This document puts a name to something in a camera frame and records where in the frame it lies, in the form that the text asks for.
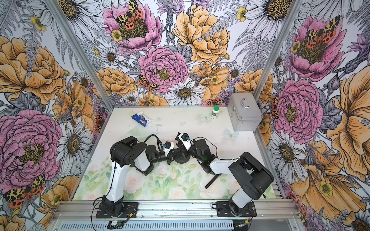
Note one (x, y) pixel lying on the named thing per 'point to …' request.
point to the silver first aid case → (244, 111)
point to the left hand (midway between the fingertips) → (181, 154)
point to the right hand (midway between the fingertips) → (179, 144)
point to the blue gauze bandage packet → (142, 118)
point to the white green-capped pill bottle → (215, 112)
